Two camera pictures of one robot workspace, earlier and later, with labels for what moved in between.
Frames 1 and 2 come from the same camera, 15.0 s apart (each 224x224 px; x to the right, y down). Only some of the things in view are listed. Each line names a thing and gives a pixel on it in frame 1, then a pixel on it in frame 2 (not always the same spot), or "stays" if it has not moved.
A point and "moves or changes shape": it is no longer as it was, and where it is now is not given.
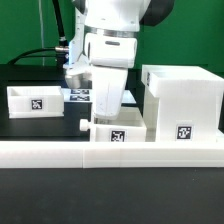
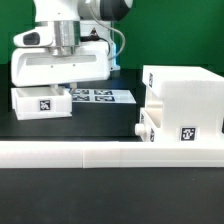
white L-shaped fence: [98, 154] stays
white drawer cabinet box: [182, 103] stays
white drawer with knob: [129, 127] → [146, 128]
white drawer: [35, 102] moves or changes shape
